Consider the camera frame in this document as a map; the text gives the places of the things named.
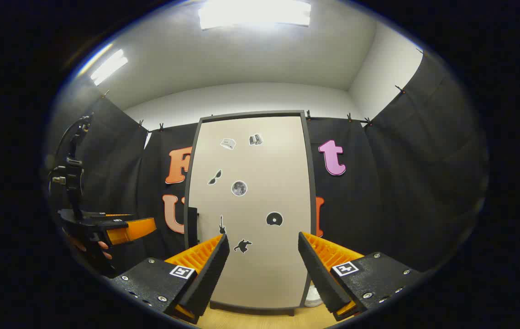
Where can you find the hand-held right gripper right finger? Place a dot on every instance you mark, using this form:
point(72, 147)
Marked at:
point(319, 278)

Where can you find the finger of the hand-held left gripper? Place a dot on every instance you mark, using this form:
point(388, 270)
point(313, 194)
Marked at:
point(132, 230)

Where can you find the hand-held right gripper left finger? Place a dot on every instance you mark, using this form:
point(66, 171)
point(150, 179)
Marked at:
point(209, 278)

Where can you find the beige cabinet door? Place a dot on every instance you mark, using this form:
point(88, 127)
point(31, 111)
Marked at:
point(260, 219)

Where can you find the grey cabinet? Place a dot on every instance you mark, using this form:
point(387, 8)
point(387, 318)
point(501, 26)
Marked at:
point(307, 183)

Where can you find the white lidded bowl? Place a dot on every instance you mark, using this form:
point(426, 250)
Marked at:
point(313, 297)

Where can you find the black backdrop cloth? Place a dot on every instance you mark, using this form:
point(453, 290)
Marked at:
point(401, 183)

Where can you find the small ceiling light panel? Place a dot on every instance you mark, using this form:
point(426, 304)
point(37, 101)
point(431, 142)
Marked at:
point(109, 67)

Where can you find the large ceiling light panel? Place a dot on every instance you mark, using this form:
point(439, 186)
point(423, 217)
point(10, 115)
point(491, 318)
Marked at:
point(255, 13)

